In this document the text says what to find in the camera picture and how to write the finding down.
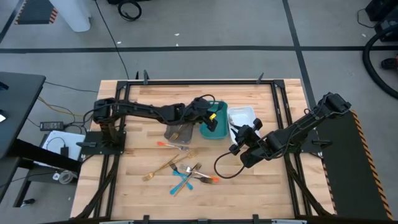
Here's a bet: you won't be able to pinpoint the hazard striped black mat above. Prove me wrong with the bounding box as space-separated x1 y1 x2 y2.
14 0 59 26

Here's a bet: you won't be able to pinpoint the teal plastic bin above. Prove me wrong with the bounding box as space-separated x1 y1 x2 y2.
198 100 230 140

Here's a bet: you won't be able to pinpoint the black desk leg frame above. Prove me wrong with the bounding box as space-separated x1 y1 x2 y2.
8 139 82 208

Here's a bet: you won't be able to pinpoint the black equipment case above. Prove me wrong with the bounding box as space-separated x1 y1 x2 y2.
364 0 398 43

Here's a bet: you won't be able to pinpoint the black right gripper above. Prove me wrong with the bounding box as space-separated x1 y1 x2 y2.
229 117 277 169

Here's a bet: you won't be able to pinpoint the clear tape roll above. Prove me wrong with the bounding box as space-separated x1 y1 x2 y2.
58 170 78 185

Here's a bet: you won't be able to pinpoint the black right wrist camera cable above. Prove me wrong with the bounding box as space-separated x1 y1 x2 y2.
213 151 248 180

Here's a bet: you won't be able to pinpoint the white paper sheet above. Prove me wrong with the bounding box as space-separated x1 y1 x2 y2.
41 130 86 162

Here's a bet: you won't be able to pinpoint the silver fork orange handle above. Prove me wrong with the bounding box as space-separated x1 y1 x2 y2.
179 164 220 183
228 113 240 130
156 141 190 152

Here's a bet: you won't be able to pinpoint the hazard striped black platform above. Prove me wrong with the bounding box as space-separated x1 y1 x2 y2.
315 109 394 221

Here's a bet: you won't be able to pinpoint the grey translucent plastic bin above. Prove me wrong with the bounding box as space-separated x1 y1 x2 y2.
164 116 196 145

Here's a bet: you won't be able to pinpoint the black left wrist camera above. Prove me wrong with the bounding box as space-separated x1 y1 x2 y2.
206 113 219 133

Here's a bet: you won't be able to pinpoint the white round column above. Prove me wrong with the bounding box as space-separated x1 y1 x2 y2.
49 0 93 33

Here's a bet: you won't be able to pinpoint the thick black hose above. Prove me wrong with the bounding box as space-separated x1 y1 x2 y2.
362 24 398 100

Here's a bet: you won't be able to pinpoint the long black floor cable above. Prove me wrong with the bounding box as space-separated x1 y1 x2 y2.
94 0 131 80

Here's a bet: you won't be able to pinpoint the black caster wheel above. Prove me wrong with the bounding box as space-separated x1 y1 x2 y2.
381 57 398 71

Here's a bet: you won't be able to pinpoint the cutlery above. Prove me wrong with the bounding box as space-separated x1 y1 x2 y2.
169 177 191 196

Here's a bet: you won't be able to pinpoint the black coiled cable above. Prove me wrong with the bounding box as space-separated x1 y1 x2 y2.
116 0 143 22

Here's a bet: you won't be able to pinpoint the black side desk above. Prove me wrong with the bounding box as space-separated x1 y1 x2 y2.
0 72 47 160

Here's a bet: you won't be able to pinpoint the white plastic bin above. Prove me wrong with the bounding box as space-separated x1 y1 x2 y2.
227 106 262 144

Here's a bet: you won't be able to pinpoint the yellow floor cable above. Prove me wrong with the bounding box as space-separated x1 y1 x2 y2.
37 95 75 118

